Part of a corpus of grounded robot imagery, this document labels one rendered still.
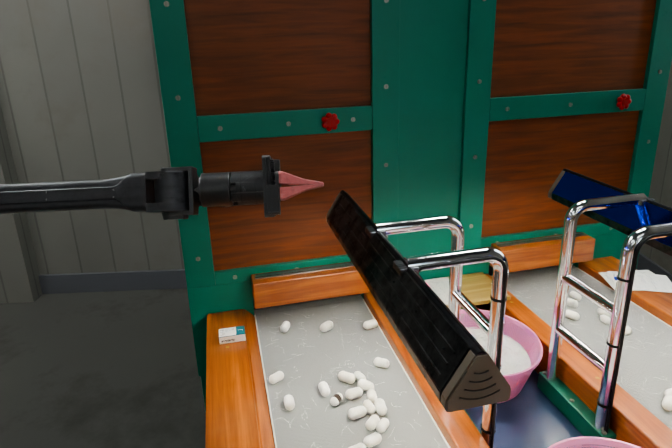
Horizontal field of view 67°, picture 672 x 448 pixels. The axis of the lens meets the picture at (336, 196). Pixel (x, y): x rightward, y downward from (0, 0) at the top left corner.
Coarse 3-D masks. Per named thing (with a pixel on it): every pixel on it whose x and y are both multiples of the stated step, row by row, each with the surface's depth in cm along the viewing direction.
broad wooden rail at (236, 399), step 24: (240, 312) 130; (216, 336) 120; (216, 360) 111; (240, 360) 111; (216, 384) 104; (240, 384) 104; (264, 384) 107; (216, 408) 97; (240, 408) 97; (264, 408) 99; (216, 432) 91; (240, 432) 91; (264, 432) 92
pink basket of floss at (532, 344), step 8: (464, 312) 128; (488, 312) 127; (464, 320) 128; (472, 320) 128; (512, 320) 123; (472, 328) 128; (480, 328) 127; (504, 328) 124; (512, 328) 123; (528, 328) 119; (520, 336) 121; (528, 336) 118; (536, 336) 116; (520, 344) 120; (528, 344) 118; (536, 344) 115; (528, 352) 117; (536, 352) 113; (536, 360) 110; (528, 368) 105; (504, 376) 103; (512, 376) 103; (520, 376) 105; (528, 376) 109; (512, 384) 106; (520, 384) 108; (512, 392) 108
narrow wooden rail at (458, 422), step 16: (368, 304) 135; (384, 320) 125; (400, 352) 113; (416, 368) 107; (416, 384) 104; (432, 400) 98; (432, 416) 97; (448, 416) 93; (464, 416) 93; (448, 432) 90; (464, 432) 90
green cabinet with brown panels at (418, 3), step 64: (192, 0) 110; (256, 0) 113; (320, 0) 116; (384, 0) 118; (448, 0) 122; (512, 0) 126; (576, 0) 130; (640, 0) 134; (192, 64) 113; (256, 64) 117; (320, 64) 120; (384, 64) 122; (448, 64) 127; (512, 64) 131; (576, 64) 136; (640, 64) 140; (192, 128) 116; (256, 128) 120; (320, 128) 123; (384, 128) 127; (448, 128) 132; (512, 128) 137; (576, 128) 142; (640, 128) 145; (320, 192) 129; (384, 192) 132; (448, 192) 138; (512, 192) 143; (640, 192) 152; (192, 256) 125; (256, 256) 131; (320, 256) 135
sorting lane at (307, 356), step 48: (288, 336) 124; (336, 336) 123; (384, 336) 122; (288, 384) 107; (336, 384) 107; (384, 384) 106; (288, 432) 94; (336, 432) 94; (384, 432) 93; (432, 432) 93
